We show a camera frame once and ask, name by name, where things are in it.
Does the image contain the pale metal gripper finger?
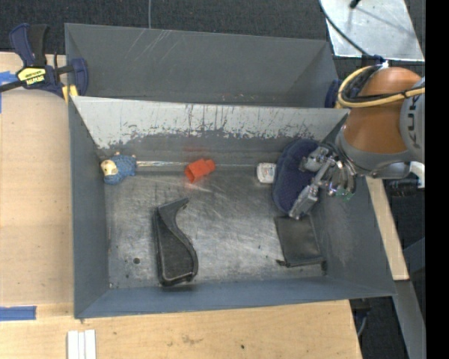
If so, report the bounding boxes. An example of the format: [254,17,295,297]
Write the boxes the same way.
[302,147,330,173]
[288,184,320,221]

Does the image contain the black flat pouch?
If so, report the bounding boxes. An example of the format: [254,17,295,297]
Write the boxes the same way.
[273,215,328,269]

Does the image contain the blue knitted toy animal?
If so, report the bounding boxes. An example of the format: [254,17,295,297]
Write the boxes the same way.
[100,153,138,186]

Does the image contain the pale wood flat board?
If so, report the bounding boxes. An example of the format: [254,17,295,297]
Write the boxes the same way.
[0,88,76,309]

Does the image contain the red plastic block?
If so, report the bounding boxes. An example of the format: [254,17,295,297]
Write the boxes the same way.
[183,157,217,184]

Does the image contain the black curved tray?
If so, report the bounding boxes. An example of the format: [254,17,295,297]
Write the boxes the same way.
[151,197,200,288]

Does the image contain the small white jar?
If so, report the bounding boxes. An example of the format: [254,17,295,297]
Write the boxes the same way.
[255,162,278,184]

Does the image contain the grey metal bin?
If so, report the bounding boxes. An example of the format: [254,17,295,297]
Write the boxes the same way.
[64,22,398,320]

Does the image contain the dark blue cloth cap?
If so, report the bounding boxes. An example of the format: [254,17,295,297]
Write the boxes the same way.
[271,138,323,217]

